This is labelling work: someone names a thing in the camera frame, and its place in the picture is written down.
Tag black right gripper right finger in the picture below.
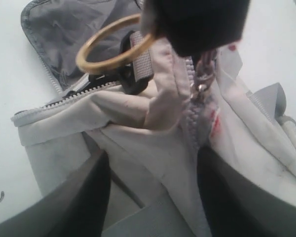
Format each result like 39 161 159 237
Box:
197 147 296 237

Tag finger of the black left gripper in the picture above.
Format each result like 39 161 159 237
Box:
142 0 249 56

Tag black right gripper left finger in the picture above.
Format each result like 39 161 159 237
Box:
0 150 111 237

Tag white canvas backpack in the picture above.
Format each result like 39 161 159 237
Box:
12 0 296 237

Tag gold zipper pull ring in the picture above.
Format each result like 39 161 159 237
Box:
75 13 155 74

